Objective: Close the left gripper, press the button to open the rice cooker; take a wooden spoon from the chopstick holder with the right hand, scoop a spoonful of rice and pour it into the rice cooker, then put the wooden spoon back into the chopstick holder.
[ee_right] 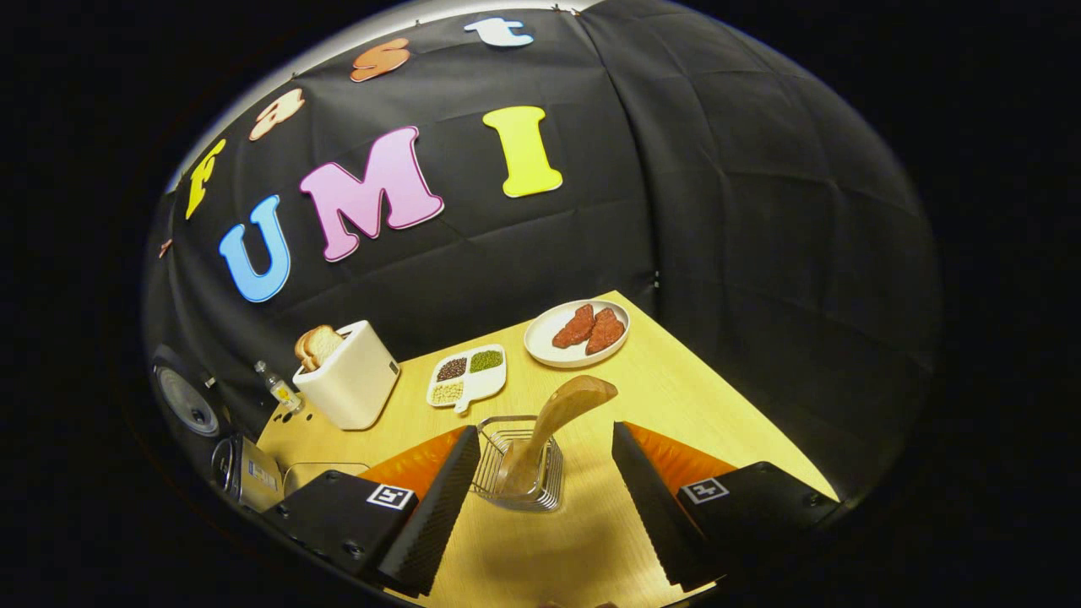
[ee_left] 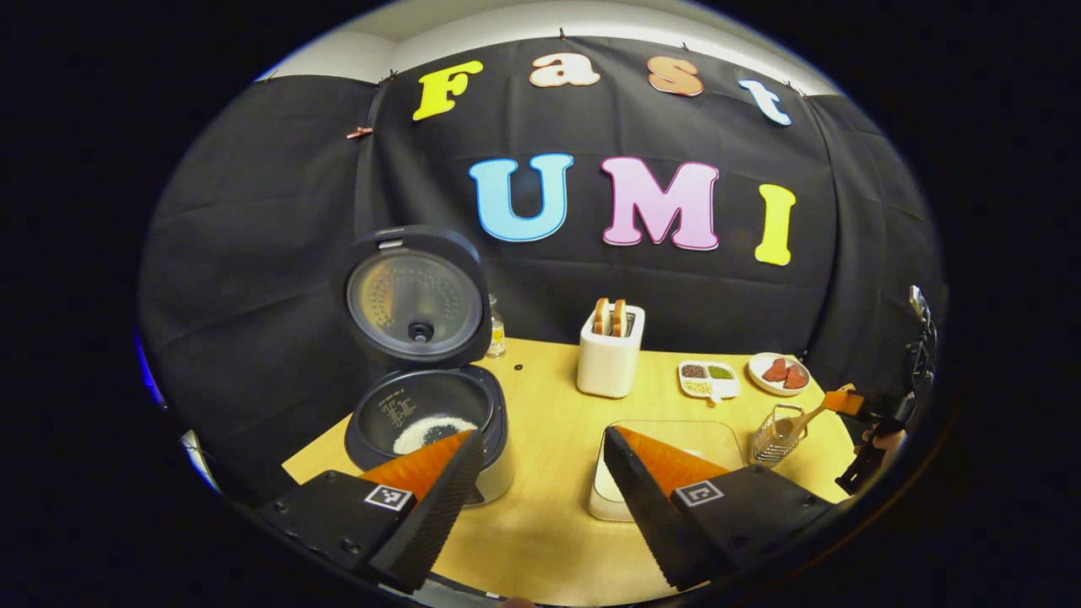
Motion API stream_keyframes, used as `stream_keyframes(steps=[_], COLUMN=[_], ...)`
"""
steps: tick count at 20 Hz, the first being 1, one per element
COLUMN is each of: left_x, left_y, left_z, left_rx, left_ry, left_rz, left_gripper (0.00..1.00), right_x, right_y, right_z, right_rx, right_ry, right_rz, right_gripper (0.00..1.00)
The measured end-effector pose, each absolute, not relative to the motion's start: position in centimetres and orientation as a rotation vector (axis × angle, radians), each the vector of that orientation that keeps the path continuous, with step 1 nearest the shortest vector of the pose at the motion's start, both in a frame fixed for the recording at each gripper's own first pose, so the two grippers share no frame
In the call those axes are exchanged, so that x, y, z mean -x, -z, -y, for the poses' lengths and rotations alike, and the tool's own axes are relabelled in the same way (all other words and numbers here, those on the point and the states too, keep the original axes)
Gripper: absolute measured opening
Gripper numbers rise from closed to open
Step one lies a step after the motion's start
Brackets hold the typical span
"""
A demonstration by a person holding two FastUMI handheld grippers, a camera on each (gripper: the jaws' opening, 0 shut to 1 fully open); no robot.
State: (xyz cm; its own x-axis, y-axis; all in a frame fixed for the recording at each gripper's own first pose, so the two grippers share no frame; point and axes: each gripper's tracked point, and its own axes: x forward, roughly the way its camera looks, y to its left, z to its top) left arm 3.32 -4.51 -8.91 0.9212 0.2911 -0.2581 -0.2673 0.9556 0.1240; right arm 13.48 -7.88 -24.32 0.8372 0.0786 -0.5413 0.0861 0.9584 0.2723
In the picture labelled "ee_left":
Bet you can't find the clear plastic rice box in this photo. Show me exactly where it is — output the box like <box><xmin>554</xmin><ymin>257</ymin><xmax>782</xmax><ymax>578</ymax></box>
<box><xmin>589</xmin><ymin>420</ymin><xmax>746</xmax><ymax>522</ymax></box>

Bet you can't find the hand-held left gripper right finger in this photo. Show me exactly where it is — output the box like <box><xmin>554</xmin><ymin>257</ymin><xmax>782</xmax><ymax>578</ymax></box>
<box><xmin>601</xmin><ymin>425</ymin><xmax>837</xmax><ymax>592</ymax></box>

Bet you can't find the metal wire chopstick holder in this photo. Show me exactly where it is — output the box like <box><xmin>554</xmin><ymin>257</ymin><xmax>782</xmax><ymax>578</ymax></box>
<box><xmin>752</xmin><ymin>404</ymin><xmax>809</xmax><ymax>465</ymax></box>

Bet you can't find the white toaster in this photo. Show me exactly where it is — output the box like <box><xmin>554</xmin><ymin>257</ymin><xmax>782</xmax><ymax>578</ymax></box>
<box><xmin>577</xmin><ymin>304</ymin><xmax>646</xmax><ymax>399</ymax></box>

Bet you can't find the dark grey rice cooker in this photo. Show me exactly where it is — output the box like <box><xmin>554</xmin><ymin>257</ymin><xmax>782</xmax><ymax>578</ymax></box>
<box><xmin>342</xmin><ymin>225</ymin><xmax>514</xmax><ymax>508</ymax></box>

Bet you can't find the round white plate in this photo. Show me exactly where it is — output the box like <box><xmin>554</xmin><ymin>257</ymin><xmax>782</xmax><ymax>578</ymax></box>
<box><xmin>748</xmin><ymin>352</ymin><xmax>812</xmax><ymax>397</ymax></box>

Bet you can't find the black backdrop cloth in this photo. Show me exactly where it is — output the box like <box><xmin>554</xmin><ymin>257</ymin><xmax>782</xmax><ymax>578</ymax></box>
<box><xmin>139</xmin><ymin>34</ymin><xmax>947</xmax><ymax>508</ymax></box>

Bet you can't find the divided white grain dish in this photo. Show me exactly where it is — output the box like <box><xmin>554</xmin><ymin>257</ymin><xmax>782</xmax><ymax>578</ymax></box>
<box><xmin>678</xmin><ymin>361</ymin><xmax>742</xmax><ymax>404</ymax></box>

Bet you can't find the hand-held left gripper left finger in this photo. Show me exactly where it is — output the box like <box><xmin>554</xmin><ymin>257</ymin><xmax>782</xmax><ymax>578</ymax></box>
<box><xmin>258</xmin><ymin>429</ymin><xmax>488</xmax><ymax>594</ymax></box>

